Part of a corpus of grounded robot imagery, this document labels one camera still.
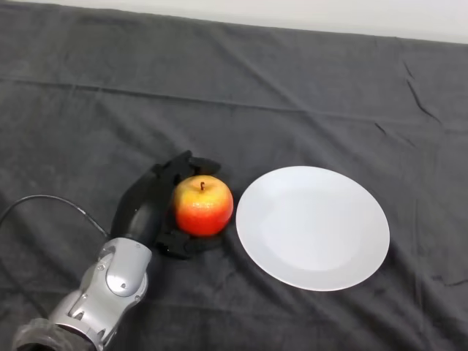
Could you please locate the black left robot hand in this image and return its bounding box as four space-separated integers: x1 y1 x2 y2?
110 150 224 261

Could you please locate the red yellow apple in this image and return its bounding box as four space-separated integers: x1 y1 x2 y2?
173 175 234 238

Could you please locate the white round plate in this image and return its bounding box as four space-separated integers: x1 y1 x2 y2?
235 165 390 293

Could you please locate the black cloth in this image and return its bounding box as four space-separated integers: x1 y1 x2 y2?
0 0 468 351

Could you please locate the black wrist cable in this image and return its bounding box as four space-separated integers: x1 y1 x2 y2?
0 195 110 238

